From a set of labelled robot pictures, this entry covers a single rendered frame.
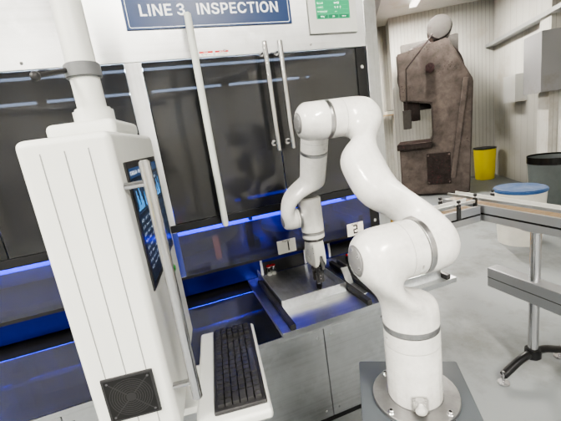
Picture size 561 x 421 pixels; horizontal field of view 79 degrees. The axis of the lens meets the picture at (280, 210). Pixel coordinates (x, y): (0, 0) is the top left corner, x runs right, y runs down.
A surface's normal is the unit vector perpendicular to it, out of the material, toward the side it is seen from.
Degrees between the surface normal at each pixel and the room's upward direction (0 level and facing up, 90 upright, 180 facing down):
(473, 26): 90
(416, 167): 90
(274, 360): 90
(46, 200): 90
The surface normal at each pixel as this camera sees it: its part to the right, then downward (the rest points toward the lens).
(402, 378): -0.68, 0.25
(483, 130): -0.18, 0.24
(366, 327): 0.33, 0.16
